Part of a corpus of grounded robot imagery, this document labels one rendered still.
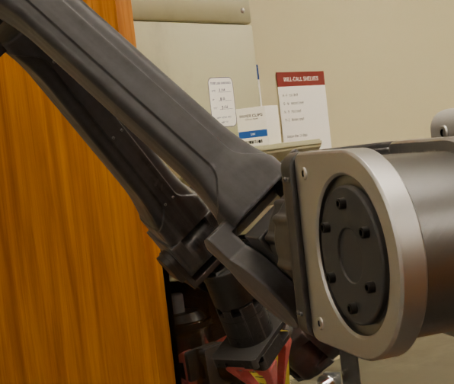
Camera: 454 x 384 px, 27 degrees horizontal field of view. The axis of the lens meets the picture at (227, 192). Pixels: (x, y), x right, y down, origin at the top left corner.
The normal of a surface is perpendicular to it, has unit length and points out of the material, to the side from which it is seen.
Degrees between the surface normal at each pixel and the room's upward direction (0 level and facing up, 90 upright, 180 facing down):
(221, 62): 90
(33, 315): 90
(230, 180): 71
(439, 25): 90
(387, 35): 90
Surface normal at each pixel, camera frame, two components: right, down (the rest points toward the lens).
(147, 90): 0.01, -0.27
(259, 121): -0.44, 0.10
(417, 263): 0.31, 0.06
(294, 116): 0.77, -0.05
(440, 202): 0.20, -0.52
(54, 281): -0.63, 0.11
